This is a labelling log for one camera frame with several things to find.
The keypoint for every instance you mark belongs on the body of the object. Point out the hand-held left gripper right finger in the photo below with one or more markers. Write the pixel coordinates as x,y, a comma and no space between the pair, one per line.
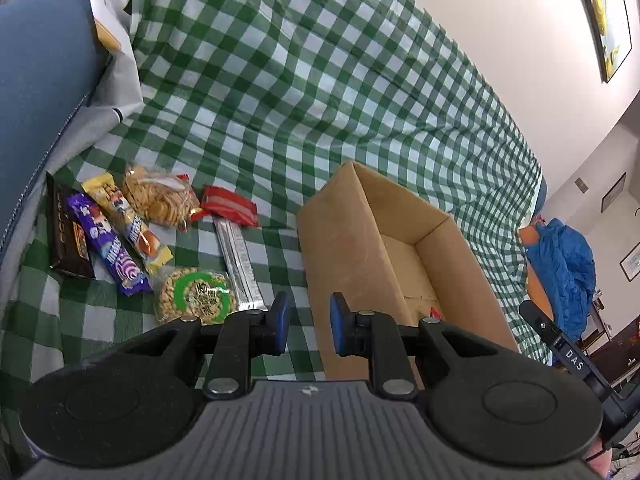
339,322

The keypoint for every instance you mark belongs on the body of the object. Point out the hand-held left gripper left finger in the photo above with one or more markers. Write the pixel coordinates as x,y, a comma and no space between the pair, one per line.
282,321

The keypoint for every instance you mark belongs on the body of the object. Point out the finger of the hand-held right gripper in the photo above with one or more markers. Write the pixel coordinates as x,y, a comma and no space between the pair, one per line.
535,316

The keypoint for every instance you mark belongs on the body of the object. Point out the brown cardboard box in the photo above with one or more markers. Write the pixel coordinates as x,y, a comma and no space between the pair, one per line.
350,240

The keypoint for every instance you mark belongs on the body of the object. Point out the clear bag of small cookies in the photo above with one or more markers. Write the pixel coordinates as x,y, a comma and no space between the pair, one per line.
155,199

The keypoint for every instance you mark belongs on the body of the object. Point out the orange cushion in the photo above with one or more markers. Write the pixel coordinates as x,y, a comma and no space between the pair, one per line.
539,285

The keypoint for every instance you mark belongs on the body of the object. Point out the dark wooden furniture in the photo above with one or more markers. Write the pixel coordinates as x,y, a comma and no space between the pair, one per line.
620,350

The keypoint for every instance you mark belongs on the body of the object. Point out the blue crumpled cloth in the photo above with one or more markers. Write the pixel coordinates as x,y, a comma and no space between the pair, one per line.
565,270

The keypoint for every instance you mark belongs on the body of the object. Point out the silver foil snack bar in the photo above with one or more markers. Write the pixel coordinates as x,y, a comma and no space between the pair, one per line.
239,260

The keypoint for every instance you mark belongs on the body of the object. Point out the green label peanut bag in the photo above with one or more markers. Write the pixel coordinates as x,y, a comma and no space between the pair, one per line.
197,294

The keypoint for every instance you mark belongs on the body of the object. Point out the red striped wafer packet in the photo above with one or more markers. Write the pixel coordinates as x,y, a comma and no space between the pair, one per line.
231,206

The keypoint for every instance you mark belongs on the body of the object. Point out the yellow snack pack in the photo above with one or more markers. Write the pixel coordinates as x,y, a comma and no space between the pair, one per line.
125,215

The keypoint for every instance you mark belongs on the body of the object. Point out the purple snack pack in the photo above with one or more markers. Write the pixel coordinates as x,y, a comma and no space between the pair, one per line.
107,242

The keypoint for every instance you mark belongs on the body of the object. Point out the green white checked cloth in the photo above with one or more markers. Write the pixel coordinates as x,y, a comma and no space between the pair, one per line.
300,85

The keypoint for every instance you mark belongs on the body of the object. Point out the dark brown chocolate bar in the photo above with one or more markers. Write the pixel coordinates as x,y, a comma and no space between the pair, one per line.
62,232

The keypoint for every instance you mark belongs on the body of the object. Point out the grey fabric sheet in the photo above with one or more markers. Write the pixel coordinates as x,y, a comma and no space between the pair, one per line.
75,135

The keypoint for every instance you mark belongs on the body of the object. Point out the white paper bag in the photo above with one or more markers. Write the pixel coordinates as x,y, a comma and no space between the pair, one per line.
117,80

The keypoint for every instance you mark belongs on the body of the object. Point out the large framed yellow picture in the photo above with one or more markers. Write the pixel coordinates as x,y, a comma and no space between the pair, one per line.
602,15

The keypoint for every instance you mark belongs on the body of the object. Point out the tan flat packet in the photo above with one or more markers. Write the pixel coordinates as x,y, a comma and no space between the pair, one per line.
107,36

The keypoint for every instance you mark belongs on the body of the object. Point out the blue cushion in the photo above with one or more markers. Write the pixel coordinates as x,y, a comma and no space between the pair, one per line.
45,85

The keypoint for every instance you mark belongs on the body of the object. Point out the small dark picture frame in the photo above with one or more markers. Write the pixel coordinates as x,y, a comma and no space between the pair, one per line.
614,192
631,261

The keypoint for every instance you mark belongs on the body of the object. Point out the wall light switch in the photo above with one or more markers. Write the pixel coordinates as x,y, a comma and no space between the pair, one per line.
581,184

